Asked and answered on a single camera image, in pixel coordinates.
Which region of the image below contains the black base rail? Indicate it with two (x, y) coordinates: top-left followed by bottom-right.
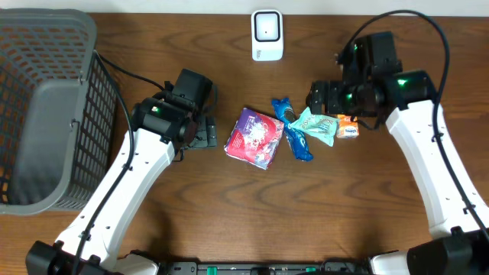
(158, 260), (371, 275)

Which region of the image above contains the grey plastic mesh basket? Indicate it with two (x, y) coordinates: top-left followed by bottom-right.
(1, 8), (118, 215)

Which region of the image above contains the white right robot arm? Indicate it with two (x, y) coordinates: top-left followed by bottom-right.
(306, 32), (488, 274)

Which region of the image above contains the teal wet wipes pack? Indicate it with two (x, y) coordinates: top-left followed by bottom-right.
(290, 107), (339, 147)

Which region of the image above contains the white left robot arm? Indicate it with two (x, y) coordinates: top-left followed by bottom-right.
(25, 69), (217, 274)

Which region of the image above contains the blue Oreo cookie pack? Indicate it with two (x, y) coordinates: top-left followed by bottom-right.
(271, 98), (313, 162)

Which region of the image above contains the red purple snack bag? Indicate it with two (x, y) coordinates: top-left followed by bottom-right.
(224, 108), (284, 170)

